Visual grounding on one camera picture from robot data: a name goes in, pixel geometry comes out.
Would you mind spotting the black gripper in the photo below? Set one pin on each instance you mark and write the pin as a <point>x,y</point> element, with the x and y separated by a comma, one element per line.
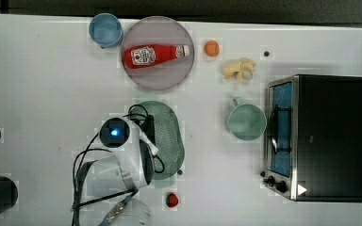
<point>148,127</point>

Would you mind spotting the green plastic strainer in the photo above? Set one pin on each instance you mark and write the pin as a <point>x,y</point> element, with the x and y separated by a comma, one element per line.
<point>171,152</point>

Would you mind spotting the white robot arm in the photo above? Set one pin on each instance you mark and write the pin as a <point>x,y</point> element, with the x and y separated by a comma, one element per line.
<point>107,175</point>

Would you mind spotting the red ketchup bottle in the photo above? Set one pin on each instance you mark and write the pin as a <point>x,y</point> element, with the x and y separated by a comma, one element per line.
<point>149,55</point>

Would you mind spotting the dark red toy strawberry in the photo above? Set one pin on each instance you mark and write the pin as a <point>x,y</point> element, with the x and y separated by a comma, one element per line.
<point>172,200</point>

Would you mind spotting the grey round plate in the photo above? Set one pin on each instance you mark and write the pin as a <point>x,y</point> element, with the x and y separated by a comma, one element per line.
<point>159,30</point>

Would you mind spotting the green mug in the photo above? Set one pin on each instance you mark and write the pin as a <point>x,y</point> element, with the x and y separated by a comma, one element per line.
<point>246,121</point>

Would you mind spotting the orange toy fruit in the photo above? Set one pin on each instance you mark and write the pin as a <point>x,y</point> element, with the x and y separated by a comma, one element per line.
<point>212,48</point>

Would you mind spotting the blue mug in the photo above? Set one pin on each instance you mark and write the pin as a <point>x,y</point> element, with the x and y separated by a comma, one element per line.
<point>106,30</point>

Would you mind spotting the peeled toy banana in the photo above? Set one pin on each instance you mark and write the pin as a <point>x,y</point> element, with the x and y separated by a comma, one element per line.
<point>243,69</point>

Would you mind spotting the black silver toaster oven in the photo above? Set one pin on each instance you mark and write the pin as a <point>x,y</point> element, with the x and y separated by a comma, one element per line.
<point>313,141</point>

